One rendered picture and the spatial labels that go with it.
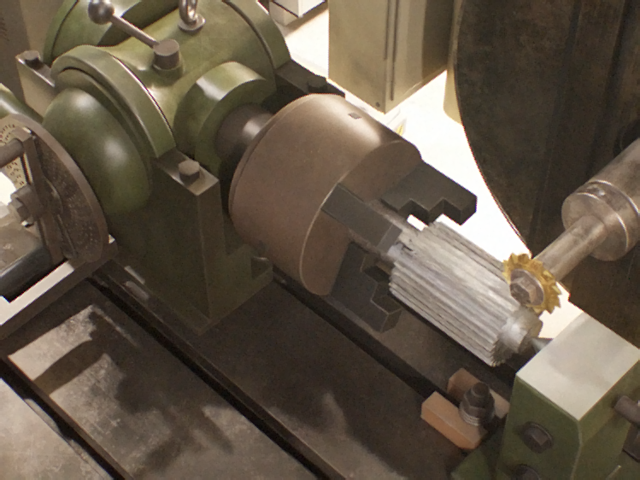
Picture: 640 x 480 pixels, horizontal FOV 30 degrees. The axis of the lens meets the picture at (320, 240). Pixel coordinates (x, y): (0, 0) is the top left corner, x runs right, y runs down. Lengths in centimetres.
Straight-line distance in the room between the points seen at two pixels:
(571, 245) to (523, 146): 27
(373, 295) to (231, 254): 20
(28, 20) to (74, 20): 92
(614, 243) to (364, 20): 47
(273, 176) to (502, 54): 30
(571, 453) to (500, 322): 14
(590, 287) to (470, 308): 30
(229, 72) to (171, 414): 39
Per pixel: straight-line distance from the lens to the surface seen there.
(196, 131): 131
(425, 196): 126
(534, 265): 110
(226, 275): 139
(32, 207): 133
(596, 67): 124
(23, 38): 237
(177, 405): 137
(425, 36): 152
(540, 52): 130
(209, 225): 131
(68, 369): 142
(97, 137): 131
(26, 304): 145
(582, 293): 145
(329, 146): 120
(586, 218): 117
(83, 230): 134
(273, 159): 122
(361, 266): 126
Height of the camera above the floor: 214
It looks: 49 degrees down
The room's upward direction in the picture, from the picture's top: straight up
